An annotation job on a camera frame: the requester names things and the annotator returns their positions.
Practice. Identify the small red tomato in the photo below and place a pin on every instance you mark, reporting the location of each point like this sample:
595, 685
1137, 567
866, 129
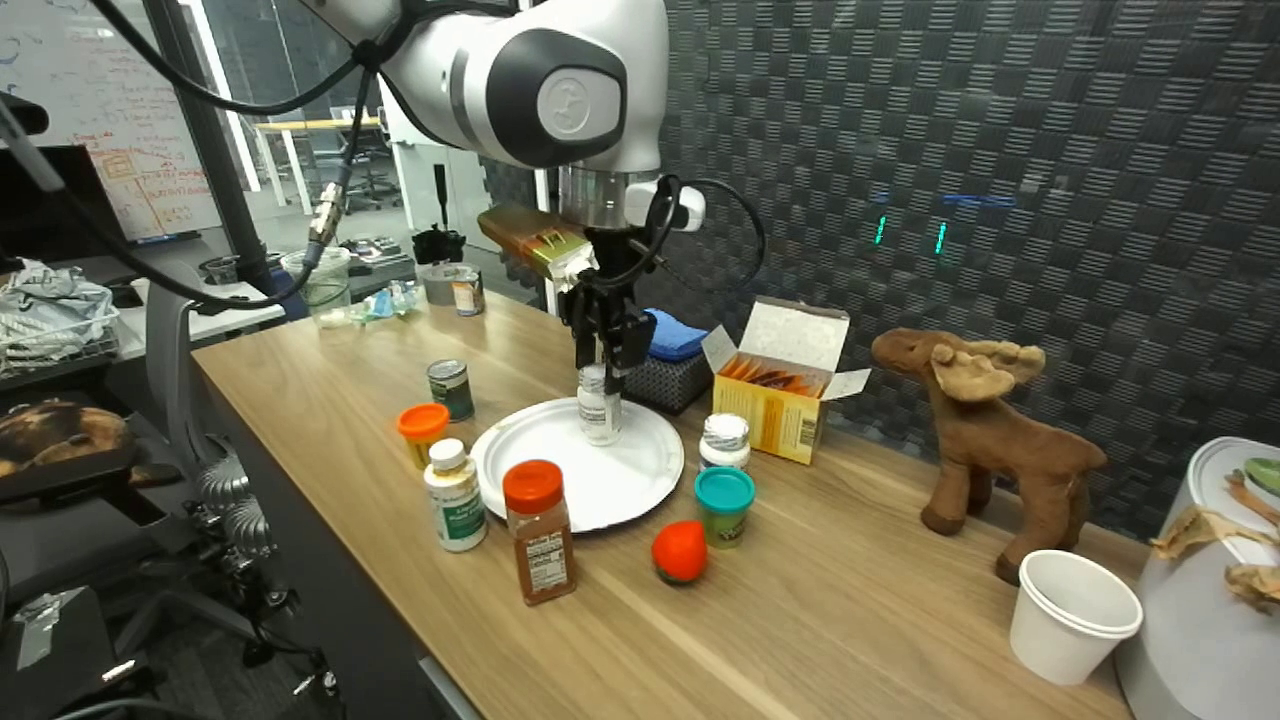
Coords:
681, 555

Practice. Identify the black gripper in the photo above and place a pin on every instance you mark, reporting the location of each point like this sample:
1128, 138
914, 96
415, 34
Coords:
607, 286

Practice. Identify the spice bottle orange cap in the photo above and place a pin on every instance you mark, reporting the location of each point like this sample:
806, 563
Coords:
542, 541

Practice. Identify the brown dried plant piece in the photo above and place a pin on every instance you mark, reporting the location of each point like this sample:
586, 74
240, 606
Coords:
1200, 532

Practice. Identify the white cap pill bottle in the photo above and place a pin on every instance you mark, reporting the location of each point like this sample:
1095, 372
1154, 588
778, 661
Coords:
600, 423
725, 434

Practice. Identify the green indicator light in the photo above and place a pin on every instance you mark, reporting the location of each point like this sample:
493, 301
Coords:
941, 237
883, 231

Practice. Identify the whiteboard with red writing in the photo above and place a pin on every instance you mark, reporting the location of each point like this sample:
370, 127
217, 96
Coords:
121, 134

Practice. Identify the open yellow cardboard box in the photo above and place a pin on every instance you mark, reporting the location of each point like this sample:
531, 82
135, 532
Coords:
781, 403

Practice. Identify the white bucket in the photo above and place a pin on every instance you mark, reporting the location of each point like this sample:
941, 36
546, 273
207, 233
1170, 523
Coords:
1200, 655

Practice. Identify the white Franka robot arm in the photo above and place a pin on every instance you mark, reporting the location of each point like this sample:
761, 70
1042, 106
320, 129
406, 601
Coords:
440, 67

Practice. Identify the brown patterned cushion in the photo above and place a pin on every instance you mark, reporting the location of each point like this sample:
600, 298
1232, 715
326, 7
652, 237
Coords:
60, 434

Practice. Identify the black office chair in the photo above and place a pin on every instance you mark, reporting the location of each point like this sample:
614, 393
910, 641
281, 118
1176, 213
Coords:
163, 641

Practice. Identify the green tub teal lid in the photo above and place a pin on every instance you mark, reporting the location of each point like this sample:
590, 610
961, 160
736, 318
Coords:
725, 499

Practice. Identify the white round plate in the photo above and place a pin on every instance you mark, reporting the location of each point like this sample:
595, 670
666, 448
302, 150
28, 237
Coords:
586, 480

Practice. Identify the grey cloth pile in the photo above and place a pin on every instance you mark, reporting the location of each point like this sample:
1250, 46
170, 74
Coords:
55, 320

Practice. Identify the blue sponge block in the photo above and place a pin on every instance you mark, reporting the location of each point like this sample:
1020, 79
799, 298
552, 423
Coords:
679, 337

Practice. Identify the white paper cup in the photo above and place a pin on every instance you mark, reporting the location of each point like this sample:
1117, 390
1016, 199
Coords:
1072, 621

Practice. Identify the white bottle green label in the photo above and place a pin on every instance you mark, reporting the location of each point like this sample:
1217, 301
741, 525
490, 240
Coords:
456, 504

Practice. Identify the labelled tin can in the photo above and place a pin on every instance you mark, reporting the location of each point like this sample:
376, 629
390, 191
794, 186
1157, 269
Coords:
465, 293

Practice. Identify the yellow tub orange lid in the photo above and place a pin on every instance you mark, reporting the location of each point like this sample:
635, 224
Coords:
424, 427

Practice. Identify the dark stand pole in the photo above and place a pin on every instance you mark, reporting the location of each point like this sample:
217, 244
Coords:
222, 172

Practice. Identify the grey corrugated conduit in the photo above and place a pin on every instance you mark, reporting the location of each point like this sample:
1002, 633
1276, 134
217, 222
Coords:
174, 384

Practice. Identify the green can grey lid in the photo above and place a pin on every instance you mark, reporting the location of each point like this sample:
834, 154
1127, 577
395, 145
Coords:
451, 390

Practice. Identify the white paper tag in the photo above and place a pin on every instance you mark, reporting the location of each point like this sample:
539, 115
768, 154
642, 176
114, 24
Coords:
45, 625

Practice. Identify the brown plush moose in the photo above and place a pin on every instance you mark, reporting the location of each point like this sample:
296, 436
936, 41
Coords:
1002, 454

